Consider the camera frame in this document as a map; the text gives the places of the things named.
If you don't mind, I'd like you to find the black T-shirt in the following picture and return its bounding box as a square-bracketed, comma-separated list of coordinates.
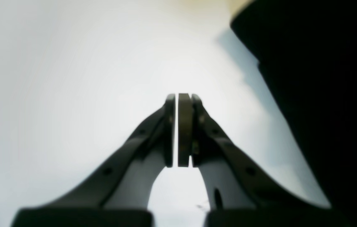
[230, 0, 357, 226]

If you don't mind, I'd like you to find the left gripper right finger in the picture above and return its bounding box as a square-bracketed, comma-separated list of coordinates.
[191, 94, 347, 227]

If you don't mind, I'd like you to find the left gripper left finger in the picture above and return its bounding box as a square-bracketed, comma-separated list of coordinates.
[12, 94, 176, 227]

